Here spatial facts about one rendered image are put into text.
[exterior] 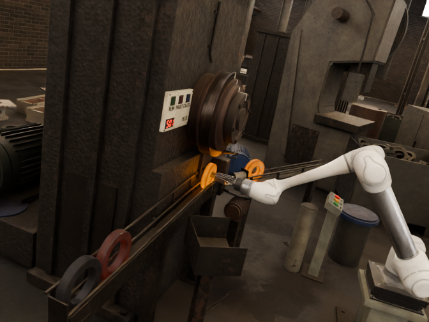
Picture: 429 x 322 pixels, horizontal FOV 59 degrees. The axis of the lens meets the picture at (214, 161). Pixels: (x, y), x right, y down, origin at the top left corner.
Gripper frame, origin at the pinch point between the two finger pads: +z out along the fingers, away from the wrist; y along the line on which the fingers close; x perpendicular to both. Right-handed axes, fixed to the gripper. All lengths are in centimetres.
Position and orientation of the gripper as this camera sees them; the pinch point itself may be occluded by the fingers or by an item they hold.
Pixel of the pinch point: (209, 173)
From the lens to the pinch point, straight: 219.2
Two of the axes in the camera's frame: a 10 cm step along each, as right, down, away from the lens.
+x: 2.3, -9.2, -3.2
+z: -9.1, -3.2, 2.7
